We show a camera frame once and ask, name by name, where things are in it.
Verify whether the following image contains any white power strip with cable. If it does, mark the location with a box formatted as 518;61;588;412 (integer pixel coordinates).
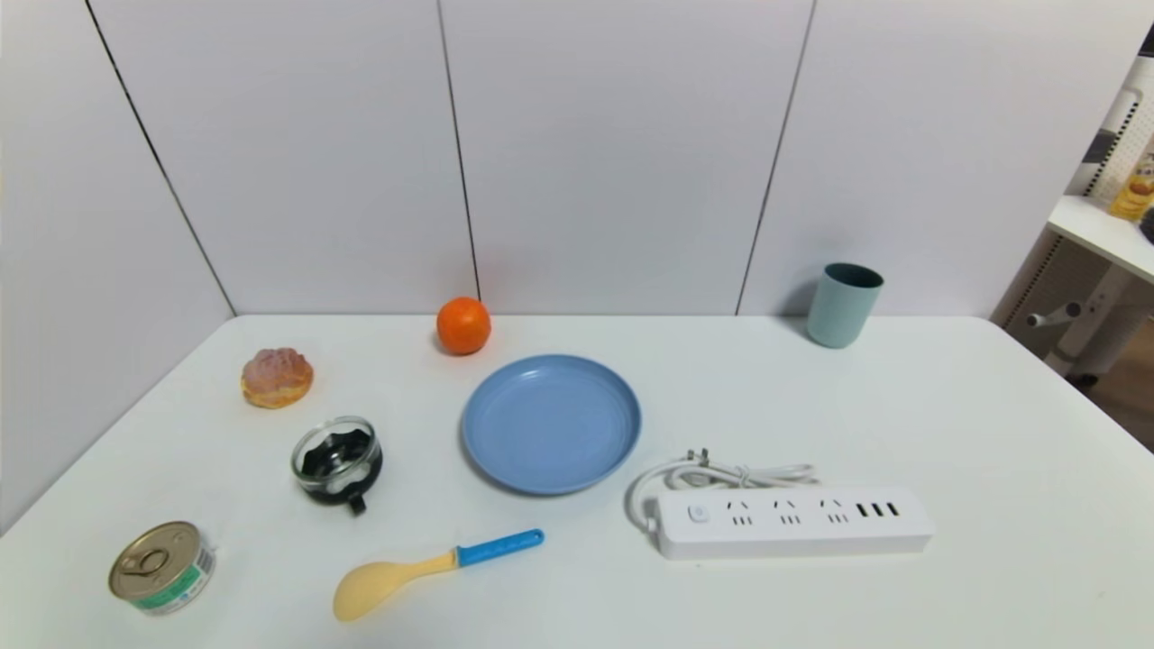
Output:
625;448;935;562

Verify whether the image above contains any blue round plate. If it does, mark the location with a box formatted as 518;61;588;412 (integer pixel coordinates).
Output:
461;353;643;496

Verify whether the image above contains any orange fruit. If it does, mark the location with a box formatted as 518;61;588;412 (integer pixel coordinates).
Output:
436;297;492;355

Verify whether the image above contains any teal plastic cup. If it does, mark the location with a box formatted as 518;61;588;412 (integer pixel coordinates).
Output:
806;262;885;349

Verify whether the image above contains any glass cup with black base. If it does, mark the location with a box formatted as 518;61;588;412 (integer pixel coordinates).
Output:
290;416;384;516

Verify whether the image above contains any pink glazed cream puff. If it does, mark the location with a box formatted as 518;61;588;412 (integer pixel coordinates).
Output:
240;348;315;410

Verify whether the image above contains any tin can with green label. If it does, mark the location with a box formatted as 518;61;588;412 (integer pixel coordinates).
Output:
108;521;217;617

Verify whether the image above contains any white desk top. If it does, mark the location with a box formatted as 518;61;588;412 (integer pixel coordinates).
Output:
1048;195;1154;285

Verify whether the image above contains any white desk leg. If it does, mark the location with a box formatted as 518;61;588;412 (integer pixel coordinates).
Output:
1046;265;1154;381

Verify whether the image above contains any yellow snack package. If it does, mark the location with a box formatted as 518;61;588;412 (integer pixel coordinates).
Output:
1109;151;1154;223

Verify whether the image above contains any white pegboard panel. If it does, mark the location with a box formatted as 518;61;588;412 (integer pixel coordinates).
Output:
1078;54;1154;210

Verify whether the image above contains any yellow rice spoon blue handle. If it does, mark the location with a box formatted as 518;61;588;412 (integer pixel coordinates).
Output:
333;529;545;623

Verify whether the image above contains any white crank handle black knob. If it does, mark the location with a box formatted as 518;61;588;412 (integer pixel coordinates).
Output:
1026;302;1083;330

